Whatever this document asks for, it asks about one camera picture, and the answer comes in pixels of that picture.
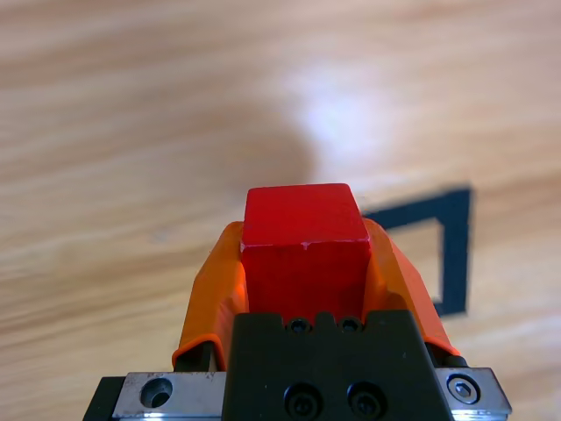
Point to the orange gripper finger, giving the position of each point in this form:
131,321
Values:
403,280
210,289

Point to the red wooden block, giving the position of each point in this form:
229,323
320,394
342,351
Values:
304,254

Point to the black tape square outline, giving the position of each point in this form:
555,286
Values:
456,245

